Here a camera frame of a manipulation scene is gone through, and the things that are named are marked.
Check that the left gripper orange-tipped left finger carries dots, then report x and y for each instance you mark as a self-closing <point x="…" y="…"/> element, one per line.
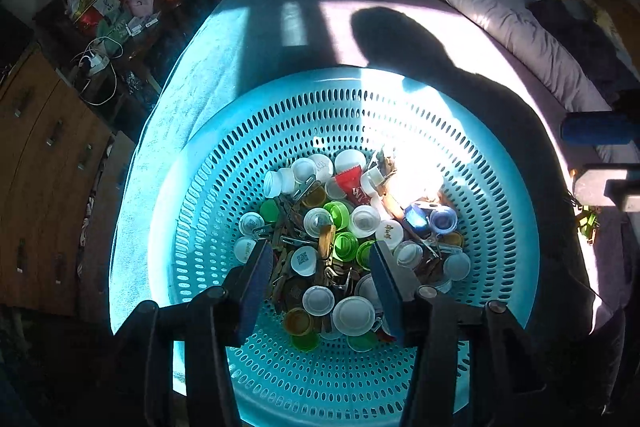
<point x="246" y="287"/>

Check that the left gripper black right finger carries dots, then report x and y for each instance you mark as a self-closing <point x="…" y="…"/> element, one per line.
<point x="396" y="287"/>

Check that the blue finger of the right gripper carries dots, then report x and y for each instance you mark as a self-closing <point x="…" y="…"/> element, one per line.
<point x="599" y="128"/>

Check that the large white lid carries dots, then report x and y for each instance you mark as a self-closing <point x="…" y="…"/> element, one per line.
<point x="353" y="316"/>

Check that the white cap with code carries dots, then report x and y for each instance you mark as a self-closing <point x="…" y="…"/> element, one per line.
<point x="304" y="261"/>

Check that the blue bottle cap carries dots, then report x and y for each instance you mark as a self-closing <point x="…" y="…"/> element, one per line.
<point x="443" y="220"/>

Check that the turquoise perforated plastic basket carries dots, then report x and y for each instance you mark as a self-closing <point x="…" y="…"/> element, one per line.
<point x="264" y="168"/>

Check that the red bottle cap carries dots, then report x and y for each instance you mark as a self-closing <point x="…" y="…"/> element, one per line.
<point x="349" y="182"/>

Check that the white duvet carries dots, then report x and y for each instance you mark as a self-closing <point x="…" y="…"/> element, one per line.
<point x="517" y="30"/>

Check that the wooden drawer cabinet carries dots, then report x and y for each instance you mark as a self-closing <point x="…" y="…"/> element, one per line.
<point x="51" y="147"/>

